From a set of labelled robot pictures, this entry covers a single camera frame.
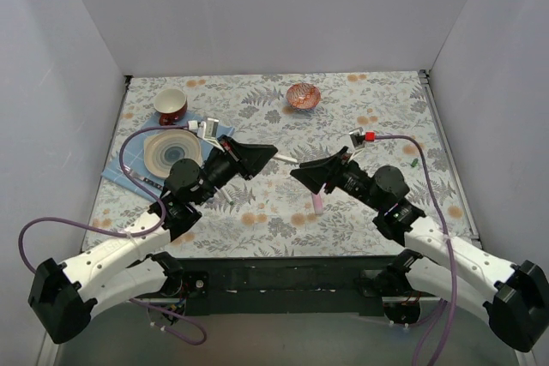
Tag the black handled fork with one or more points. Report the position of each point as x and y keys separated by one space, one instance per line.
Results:
x=143 y=179

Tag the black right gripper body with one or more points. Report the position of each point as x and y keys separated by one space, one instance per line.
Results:
x=335 y=173

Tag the white pen with green tip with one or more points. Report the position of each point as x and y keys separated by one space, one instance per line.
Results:
x=227 y=197

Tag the red ceramic mug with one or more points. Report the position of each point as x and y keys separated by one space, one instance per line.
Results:
x=171 y=104

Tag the pink highlighter pen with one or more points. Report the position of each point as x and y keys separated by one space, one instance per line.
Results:
x=317 y=204

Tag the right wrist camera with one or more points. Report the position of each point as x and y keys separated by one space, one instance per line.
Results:
x=357 y=137

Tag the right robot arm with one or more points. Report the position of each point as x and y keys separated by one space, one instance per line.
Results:
x=511 y=298

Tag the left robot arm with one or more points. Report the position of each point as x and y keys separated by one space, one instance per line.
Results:
x=67 y=295

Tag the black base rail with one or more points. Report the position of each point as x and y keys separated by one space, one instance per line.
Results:
x=362 y=285

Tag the white pen with blue tip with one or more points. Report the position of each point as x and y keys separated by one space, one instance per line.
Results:
x=285 y=159

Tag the orange patterned bowl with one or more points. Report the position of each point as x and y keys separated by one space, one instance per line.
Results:
x=303 y=96

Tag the beige plate with blue rings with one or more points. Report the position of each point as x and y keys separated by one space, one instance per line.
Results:
x=163 y=150

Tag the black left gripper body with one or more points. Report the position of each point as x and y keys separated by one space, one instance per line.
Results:
x=236 y=157

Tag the floral tablecloth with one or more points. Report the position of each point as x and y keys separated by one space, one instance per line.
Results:
x=272 y=214

